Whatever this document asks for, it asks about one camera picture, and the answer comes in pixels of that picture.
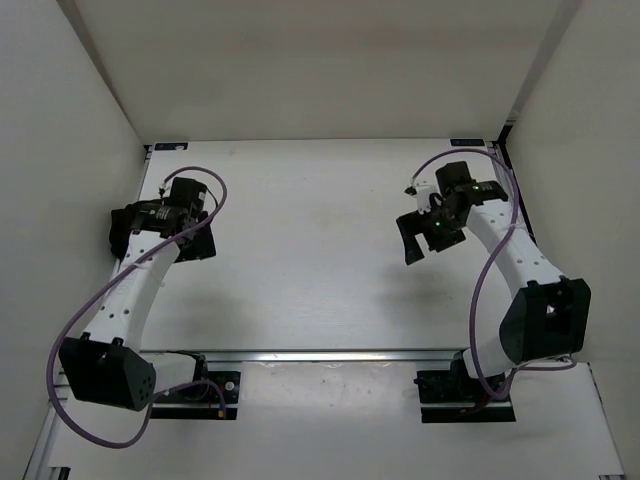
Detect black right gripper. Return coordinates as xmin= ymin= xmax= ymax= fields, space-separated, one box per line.
xmin=396 ymin=202 xmax=465 ymax=265

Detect black skirt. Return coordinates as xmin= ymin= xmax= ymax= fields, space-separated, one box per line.
xmin=109 ymin=202 xmax=139 ymax=260

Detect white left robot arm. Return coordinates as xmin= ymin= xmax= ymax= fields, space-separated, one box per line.
xmin=58 ymin=177 xmax=216 ymax=411

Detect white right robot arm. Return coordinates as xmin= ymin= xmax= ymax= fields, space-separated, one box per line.
xmin=396 ymin=161 xmax=591 ymax=400

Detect right blue corner label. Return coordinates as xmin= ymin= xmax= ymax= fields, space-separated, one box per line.
xmin=450 ymin=138 xmax=485 ymax=148

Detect blue corner label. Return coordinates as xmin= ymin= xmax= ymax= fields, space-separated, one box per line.
xmin=153 ymin=142 xmax=189 ymax=151
xmin=450 ymin=138 xmax=485 ymax=148

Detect left blue corner label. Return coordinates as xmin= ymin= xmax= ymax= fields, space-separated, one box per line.
xmin=153 ymin=142 xmax=189 ymax=151

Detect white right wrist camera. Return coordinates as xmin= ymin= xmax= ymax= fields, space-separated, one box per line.
xmin=404 ymin=182 xmax=439 ymax=214

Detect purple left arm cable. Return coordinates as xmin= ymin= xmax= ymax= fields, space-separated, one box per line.
xmin=47 ymin=166 xmax=230 ymax=449

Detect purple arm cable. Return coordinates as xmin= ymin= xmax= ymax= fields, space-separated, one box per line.
xmin=411 ymin=147 xmax=576 ymax=402
xmin=47 ymin=166 xmax=230 ymax=449

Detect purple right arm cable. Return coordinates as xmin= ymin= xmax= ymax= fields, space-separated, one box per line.
xmin=411 ymin=147 xmax=576 ymax=402

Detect aluminium front rail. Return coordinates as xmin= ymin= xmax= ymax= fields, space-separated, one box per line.
xmin=139 ymin=349 xmax=466 ymax=364

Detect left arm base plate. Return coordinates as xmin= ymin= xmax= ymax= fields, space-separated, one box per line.
xmin=151 ymin=350 xmax=241 ymax=421

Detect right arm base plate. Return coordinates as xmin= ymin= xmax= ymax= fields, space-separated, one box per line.
xmin=414 ymin=352 xmax=516 ymax=424

